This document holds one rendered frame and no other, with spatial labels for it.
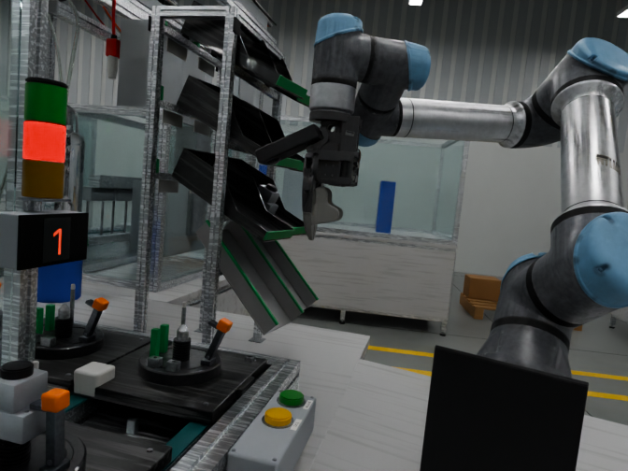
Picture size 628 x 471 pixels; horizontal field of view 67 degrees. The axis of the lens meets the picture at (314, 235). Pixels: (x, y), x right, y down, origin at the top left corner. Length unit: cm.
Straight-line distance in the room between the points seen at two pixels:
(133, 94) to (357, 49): 152
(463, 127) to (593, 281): 42
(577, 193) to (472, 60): 895
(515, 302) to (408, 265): 391
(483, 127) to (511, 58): 892
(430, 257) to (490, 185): 497
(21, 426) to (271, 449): 30
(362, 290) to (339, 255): 41
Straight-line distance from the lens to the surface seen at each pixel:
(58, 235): 74
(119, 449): 67
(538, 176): 980
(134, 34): 226
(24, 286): 77
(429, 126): 96
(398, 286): 474
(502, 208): 960
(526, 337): 78
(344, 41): 80
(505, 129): 104
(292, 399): 80
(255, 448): 69
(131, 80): 222
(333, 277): 471
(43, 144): 72
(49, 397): 57
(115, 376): 88
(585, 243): 72
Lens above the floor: 131
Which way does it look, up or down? 5 degrees down
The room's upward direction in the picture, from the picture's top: 5 degrees clockwise
